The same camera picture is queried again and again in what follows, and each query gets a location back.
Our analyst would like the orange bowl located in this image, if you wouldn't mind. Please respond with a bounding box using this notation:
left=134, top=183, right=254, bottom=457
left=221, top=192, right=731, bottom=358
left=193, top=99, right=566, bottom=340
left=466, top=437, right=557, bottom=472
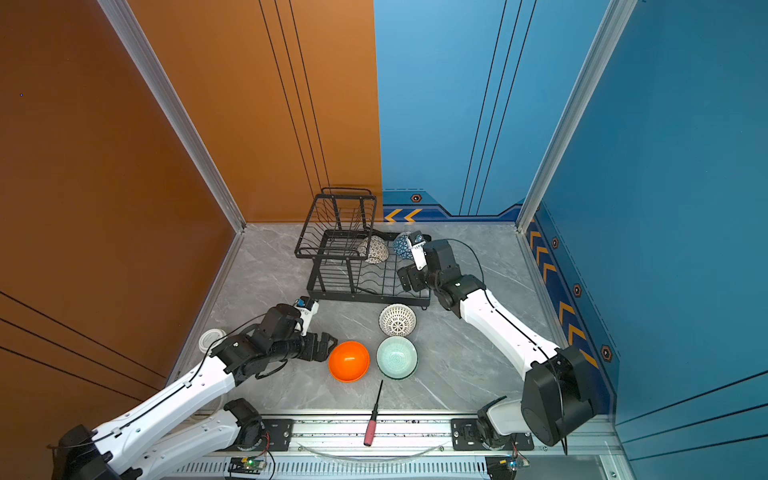
left=328, top=341, right=370, bottom=383

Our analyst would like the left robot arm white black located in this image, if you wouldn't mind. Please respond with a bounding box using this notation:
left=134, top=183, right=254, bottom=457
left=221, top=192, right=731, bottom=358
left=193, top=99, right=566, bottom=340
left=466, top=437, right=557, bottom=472
left=51, top=297, right=338, bottom=479

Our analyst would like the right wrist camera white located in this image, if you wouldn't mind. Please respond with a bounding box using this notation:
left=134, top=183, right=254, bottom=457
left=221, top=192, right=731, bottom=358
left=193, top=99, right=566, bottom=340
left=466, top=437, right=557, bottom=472
left=407, top=231, right=429, bottom=271

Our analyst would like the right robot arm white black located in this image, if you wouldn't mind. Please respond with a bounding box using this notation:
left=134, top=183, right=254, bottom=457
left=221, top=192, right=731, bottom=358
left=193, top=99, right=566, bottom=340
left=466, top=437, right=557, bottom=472
left=398, top=231, right=599, bottom=449

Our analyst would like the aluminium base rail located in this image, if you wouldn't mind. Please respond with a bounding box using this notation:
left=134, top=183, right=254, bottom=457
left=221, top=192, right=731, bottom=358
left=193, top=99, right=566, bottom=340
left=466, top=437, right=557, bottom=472
left=168, top=410, right=634, bottom=479

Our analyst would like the aluminium corner post left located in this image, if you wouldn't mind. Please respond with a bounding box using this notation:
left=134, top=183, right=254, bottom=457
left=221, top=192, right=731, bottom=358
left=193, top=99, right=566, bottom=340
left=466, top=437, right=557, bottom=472
left=98, top=0, right=246, bottom=234

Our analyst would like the clear cable loop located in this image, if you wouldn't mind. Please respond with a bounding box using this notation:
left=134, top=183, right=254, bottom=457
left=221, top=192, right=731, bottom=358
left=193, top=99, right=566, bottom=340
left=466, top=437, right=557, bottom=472
left=296, top=442, right=448, bottom=463

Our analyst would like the red handled screwdriver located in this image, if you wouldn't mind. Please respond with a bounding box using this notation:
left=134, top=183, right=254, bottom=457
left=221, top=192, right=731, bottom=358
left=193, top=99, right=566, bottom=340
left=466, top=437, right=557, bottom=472
left=363, top=380, right=384, bottom=447

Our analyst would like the aluminium corner post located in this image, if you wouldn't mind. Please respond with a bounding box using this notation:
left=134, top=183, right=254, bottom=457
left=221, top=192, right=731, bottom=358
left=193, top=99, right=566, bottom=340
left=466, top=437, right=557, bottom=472
left=98, top=0, right=246, bottom=234
left=516, top=0, right=638, bottom=234

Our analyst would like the aluminium corner post right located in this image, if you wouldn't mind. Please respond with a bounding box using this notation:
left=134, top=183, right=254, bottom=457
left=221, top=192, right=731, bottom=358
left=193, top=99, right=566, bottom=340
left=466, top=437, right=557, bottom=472
left=516, top=0, right=638, bottom=234

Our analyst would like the black wire dish rack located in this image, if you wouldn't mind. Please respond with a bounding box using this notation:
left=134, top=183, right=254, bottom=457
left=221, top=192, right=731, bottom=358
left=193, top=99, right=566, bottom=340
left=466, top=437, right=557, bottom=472
left=294, top=187, right=431, bottom=309

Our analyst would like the blue triangle patterned bowl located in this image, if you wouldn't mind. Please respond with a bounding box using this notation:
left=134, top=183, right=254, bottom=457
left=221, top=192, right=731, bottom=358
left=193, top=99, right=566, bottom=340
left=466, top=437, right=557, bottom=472
left=392, top=231, right=413, bottom=260

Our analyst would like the white tape roll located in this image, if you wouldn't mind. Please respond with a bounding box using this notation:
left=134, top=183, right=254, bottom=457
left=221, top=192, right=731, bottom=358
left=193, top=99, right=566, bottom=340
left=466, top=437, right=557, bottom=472
left=198, top=328, right=227, bottom=354

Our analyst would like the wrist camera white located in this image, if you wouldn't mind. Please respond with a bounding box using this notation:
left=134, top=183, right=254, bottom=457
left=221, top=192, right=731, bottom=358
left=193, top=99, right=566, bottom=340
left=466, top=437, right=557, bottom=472
left=294, top=296, right=319, bottom=336
left=407, top=231, right=429, bottom=271

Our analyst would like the green circuit board left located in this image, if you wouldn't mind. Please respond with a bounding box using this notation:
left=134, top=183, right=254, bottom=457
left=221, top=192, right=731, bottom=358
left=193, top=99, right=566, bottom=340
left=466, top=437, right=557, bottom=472
left=227, top=456, right=268, bottom=476

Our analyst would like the beige brown patterned bowl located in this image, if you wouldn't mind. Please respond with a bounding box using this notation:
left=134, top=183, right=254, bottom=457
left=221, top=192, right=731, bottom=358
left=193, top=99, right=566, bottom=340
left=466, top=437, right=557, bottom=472
left=357, top=235, right=389, bottom=265

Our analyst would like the white maroon patterned bowl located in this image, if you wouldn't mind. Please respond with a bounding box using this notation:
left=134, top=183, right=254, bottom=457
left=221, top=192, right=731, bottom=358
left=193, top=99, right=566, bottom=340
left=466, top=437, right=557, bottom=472
left=378, top=304, right=417, bottom=337

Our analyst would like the mint green bowl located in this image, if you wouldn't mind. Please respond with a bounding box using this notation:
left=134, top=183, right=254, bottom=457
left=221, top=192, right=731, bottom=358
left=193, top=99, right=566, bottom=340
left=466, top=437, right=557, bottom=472
left=376, top=336, right=418, bottom=380

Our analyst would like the circuit board right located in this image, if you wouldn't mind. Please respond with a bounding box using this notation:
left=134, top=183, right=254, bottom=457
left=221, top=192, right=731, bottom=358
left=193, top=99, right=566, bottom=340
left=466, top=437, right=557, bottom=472
left=485, top=450, right=530, bottom=480

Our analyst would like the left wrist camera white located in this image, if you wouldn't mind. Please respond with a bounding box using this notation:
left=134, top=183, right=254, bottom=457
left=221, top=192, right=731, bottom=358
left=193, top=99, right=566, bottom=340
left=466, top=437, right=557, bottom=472
left=294, top=296, right=319, bottom=336

